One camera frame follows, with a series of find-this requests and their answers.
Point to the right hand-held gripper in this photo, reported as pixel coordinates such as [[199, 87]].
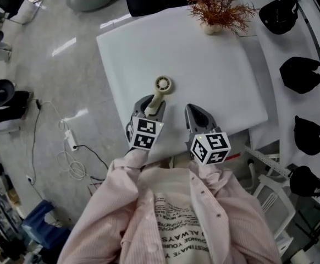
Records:
[[209, 147]]

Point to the orange potted plant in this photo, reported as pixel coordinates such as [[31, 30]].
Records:
[[210, 27]]

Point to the person's right forearm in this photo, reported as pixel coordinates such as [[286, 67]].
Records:
[[209, 175]]

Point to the white metal shelving rack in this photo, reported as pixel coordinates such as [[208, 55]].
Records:
[[270, 65]]

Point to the black cap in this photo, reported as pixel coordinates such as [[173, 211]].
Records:
[[279, 15], [303, 74], [307, 181], [312, 136]]

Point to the small cream handheld fan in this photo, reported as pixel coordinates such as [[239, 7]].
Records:
[[163, 85]]

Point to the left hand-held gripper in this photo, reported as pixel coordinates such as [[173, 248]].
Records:
[[144, 133]]

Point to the black office chair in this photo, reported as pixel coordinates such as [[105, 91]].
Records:
[[154, 1]]

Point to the white mesh chair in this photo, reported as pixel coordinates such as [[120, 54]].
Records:
[[275, 210]]

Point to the blue plastic stool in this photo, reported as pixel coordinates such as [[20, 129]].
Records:
[[43, 224]]

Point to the person's left forearm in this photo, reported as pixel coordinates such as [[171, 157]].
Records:
[[127, 164]]

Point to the black power adapter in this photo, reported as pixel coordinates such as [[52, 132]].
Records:
[[38, 103]]

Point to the person's torso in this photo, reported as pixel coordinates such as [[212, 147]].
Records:
[[176, 224]]

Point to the white floor socket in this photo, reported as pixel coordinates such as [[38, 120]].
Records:
[[30, 179]]

